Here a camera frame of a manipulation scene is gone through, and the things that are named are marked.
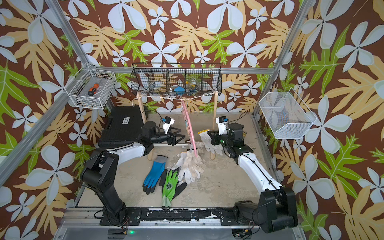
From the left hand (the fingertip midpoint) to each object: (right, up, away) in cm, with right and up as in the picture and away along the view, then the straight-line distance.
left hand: (183, 131), depth 85 cm
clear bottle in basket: (+7, +30, +12) cm, 33 cm away
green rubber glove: (-7, -32, -2) cm, 33 cm away
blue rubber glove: (-15, -23, +2) cm, 28 cm away
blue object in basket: (-3, +26, +10) cm, 28 cm away
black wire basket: (-6, +34, +12) cm, 37 cm away
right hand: (+14, 0, -3) cm, 15 cm away
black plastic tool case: (-43, +3, +18) cm, 46 cm away
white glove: (+6, -19, +4) cm, 20 cm away
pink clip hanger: (+4, +3, -12) cm, 13 cm away
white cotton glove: (+1, -26, +3) cm, 26 cm away
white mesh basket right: (+59, +9, -3) cm, 59 cm away
